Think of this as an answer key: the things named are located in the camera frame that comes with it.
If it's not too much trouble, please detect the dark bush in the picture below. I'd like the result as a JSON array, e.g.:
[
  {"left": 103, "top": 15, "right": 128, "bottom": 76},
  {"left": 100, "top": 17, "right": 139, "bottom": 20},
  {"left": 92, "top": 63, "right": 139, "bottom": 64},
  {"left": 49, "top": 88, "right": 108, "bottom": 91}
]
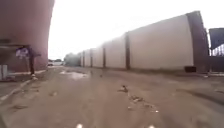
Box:
[{"left": 63, "top": 52, "right": 82, "bottom": 67}]

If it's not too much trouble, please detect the brown dirt road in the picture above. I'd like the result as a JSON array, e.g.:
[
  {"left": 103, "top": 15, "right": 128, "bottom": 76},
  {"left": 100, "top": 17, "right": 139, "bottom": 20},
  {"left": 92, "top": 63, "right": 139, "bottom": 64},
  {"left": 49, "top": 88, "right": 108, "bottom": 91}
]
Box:
[{"left": 0, "top": 65, "right": 224, "bottom": 128}]

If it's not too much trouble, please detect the red brick building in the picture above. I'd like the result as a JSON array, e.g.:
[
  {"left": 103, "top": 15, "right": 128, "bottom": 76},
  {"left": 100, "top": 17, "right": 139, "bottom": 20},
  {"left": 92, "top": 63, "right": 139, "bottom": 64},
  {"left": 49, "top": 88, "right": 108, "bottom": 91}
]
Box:
[{"left": 0, "top": 0, "right": 56, "bottom": 74}]

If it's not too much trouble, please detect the pale kerb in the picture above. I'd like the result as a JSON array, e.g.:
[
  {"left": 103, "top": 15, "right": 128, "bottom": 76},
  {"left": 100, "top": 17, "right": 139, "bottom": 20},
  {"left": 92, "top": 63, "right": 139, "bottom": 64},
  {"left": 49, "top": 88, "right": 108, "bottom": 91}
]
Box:
[{"left": 0, "top": 69, "right": 48, "bottom": 102}]

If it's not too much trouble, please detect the dark blue gate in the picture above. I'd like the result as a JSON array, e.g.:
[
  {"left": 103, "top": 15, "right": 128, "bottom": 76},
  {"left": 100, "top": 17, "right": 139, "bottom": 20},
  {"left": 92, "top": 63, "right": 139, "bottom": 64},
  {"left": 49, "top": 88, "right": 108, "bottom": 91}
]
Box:
[{"left": 208, "top": 27, "right": 224, "bottom": 73}]

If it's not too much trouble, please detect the white wall with dark pillars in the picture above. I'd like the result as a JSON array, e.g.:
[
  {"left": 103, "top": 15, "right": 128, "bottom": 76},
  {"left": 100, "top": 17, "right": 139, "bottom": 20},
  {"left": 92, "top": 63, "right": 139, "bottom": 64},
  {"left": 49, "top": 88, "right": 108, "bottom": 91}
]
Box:
[{"left": 77, "top": 10, "right": 211, "bottom": 74}]

